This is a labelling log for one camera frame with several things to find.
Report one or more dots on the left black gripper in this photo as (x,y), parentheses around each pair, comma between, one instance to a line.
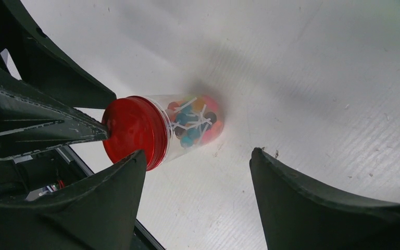
(36,132)

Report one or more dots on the clear plastic jar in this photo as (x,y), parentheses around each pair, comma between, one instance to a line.
(190,121)

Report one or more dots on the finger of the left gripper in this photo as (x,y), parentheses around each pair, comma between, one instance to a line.
(43,65)

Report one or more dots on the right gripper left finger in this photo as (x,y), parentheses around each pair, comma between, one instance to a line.
(21,228)

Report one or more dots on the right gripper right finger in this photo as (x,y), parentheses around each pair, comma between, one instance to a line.
(300,212)

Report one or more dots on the red jar lid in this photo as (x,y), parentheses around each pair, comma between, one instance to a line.
(135,123)

